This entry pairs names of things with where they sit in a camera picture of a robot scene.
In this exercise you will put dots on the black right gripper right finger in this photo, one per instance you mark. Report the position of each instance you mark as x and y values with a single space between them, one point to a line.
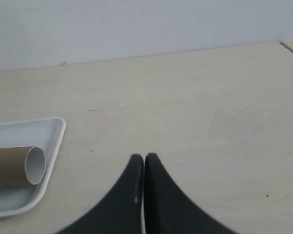
167 209

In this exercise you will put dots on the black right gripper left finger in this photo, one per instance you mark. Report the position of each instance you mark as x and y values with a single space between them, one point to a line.
119 211

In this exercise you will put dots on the brown cardboard tube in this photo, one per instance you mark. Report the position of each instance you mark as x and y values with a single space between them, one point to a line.
20 166

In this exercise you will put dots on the white plastic tray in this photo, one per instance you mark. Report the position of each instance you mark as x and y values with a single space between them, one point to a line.
46 133

